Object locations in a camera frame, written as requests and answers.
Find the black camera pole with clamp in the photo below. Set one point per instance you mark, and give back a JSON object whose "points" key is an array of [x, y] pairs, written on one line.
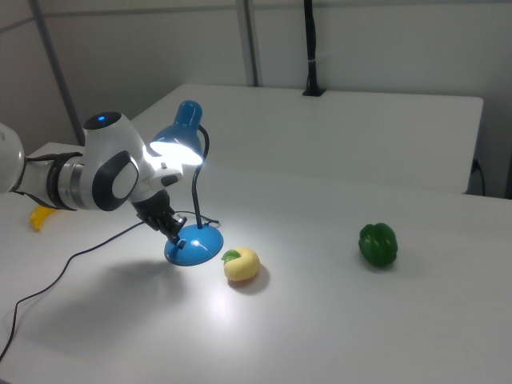
{"points": [[311, 40]]}

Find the yellow plastic banana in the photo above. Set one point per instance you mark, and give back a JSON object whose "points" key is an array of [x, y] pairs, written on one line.
{"points": [[40, 218]]}

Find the green bell pepper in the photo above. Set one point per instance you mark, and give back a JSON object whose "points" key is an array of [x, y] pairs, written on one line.
{"points": [[378, 246]]}

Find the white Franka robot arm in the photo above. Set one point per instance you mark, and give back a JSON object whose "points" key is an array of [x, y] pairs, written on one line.
{"points": [[100, 160]]}

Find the yellow peach with green leaf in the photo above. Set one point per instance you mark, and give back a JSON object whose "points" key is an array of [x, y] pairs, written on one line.
{"points": [[244, 266]]}

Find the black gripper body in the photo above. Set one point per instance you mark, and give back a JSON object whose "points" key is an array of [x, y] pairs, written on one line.
{"points": [[154, 210]]}

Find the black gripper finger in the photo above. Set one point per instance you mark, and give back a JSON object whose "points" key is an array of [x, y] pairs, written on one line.
{"points": [[173, 234], [181, 223]]}

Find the grey metal partition post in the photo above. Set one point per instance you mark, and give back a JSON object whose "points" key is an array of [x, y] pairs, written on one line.
{"points": [[252, 40], [56, 72]]}

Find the blue gooseneck desk lamp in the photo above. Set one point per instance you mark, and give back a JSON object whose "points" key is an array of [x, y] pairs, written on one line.
{"points": [[200, 244]]}

